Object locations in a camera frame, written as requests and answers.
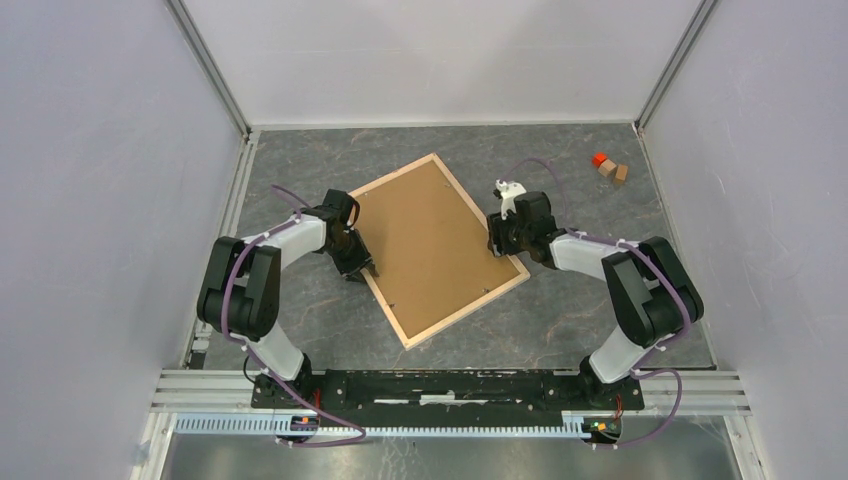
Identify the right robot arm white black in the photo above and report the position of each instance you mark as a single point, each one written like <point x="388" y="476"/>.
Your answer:
<point x="653" y="298"/>

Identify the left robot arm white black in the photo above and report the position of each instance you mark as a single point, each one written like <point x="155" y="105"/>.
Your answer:
<point x="240" y="292"/>

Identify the aluminium rail with comb strip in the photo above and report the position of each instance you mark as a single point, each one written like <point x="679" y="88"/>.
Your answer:
<point x="208" y="401"/>

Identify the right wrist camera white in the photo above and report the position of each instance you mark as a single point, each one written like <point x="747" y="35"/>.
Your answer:
<point x="507" y="192"/>

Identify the red cube block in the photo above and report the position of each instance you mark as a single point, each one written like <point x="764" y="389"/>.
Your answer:
<point x="599" y="158"/>

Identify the rectangular wooden block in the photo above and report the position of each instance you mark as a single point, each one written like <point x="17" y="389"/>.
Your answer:
<point x="620" y="174"/>

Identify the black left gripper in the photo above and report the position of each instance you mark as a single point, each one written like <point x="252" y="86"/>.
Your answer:
<point x="362" y="257"/>

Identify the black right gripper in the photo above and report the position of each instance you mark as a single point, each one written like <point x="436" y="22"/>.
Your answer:
<point x="497" y="241"/>

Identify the brown cardboard backing board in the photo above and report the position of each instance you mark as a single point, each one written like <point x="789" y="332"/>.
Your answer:
<point x="430" y="252"/>

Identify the small wooden cube block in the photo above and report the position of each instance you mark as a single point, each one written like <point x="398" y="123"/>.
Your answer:
<point x="607" y="168"/>

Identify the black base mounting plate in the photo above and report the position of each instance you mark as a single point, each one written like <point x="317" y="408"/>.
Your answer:
<point x="465" y="398"/>

